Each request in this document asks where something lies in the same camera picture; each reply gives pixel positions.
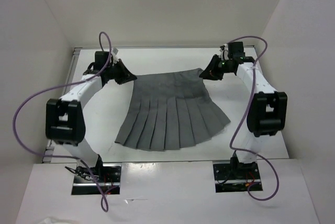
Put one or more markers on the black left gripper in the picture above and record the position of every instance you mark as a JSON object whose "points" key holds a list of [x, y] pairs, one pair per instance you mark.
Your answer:
{"points": [[126, 76]]}

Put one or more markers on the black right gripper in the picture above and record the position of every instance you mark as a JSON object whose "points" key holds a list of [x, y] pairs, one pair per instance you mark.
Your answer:
{"points": [[211, 72]]}

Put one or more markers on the grey pleated skirt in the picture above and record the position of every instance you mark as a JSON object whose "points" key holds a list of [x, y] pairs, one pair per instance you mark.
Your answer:
{"points": [[170, 111]]}

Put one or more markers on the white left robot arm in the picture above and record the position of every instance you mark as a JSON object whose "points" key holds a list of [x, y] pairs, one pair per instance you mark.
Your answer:
{"points": [[64, 116]]}

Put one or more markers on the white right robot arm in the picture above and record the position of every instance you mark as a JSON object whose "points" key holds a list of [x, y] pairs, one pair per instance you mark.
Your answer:
{"points": [[266, 111]]}

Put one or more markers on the white crumpled cloth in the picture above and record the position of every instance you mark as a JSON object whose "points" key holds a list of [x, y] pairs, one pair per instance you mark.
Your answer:
{"points": [[52, 220]]}

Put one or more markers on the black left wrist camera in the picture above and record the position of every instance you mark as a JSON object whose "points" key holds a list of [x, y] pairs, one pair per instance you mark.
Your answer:
{"points": [[101, 58]]}

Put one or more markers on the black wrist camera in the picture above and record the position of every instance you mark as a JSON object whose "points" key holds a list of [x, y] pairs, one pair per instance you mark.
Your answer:
{"points": [[235, 50], [101, 58]]}

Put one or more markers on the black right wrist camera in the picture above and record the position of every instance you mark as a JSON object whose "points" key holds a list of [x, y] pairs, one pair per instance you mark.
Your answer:
{"points": [[235, 50]]}

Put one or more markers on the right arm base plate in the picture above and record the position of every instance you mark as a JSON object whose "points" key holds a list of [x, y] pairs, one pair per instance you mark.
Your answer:
{"points": [[229, 179]]}

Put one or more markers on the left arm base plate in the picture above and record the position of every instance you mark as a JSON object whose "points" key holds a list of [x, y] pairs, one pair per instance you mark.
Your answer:
{"points": [[109, 180]]}

